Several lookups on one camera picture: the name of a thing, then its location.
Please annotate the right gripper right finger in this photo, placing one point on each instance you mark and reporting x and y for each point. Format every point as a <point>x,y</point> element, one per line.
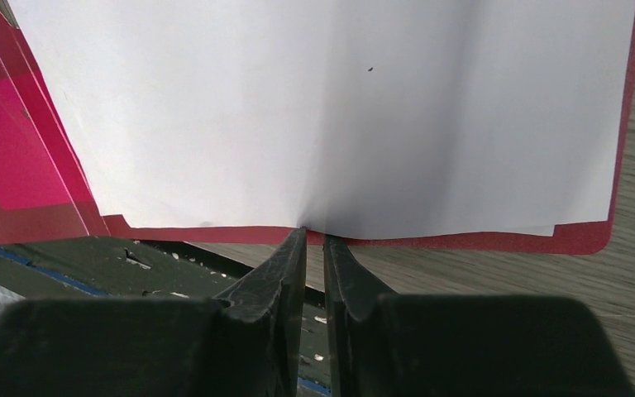
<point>383,343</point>

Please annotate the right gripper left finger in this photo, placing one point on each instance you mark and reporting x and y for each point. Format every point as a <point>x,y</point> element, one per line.
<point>243,341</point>

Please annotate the white paper sheets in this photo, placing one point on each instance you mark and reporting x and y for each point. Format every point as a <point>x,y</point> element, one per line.
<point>323,120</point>

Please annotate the red plastic folder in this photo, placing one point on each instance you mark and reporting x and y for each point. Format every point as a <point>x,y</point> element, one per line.
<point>16,164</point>

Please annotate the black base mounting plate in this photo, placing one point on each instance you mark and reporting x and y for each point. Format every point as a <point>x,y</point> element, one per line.
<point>105,267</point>

